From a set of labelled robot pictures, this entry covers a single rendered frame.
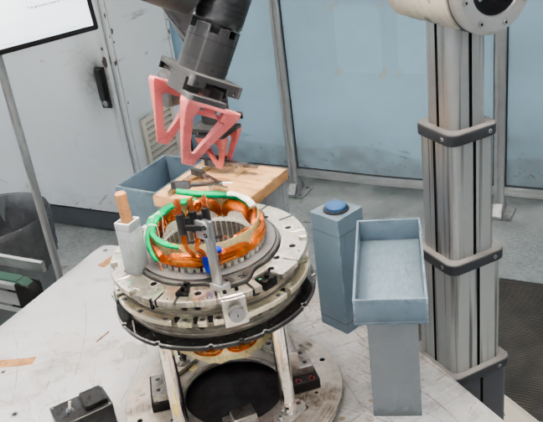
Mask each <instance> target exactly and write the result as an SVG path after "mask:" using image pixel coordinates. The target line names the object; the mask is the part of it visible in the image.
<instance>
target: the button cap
mask: <svg viewBox="0 0 543 422"><path fill-rule="evenodd" d="M345 209H346V202H345V201H343V200H338V199H336V200H331V201H328V202H327V203H326V204H325V210H326V211H329V212H340V211H343V210H345Z"/></svg>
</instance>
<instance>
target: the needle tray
mask: <svg viewBox="0 0 543 422"><path fill-rule="evenodd" d="M352 303H353V313H354V325H355V326H358V325H367V332H368V343H369V354H370V375H371V385H372V396H373V407H374V416H422V412H421V374H420V353H419V334H418V324H422V323H429V318H428V297H427V280H426V271H425V262H424V253H423V244H422V235H421V219H420V218H403V219H368V220H357V223H356V238H355V252H354V282H353V297H352Z"/></svg>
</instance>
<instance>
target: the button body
mask: <svg viewBox="0 0 543 422"><path fill-rule="evenodd" d="M346 203H347V204H348V205H349V211H348V212H346V213H344V214H340V215H328V214H325V213H324V212H323V206H324V205H325V204H326V203H325V204H323V205H321V206H319V207H317V208H316V209H314V210H312V211H311V212H310V217H311V225H312V232H313V248H314V255H315V263H316V271H317V278H318V294H319V301H320V309H321V317H322V322H323V323H325V324H327V325H329V326H331V327H334V328H336V329H338V330H340V331H341V332H344V333H346V334H349V333H351V332H352V331H353V330H354V329H355V328H357V327H359V326H360V325H358V326H355V325H354V313H353V303H352V297H353V282H354V252H355V238H356V223H357V220H363V212H362V207H361V206H359V205H356V204H353V203H348V202H346Z"/></svg>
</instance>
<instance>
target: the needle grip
mask: <svg viewBox="0 0 543 422"><path fill-rule="evenodd" d="M114 196H115V199H116V205H117V207H118V211H119V214H120V218H121V221H122V224H129V223H130V222H132V221H133V219H132V213H131V210H130V207H129V203H128V200H127V194H126V192H124V191H118V192H116V193H115V195H114Z"/></svg>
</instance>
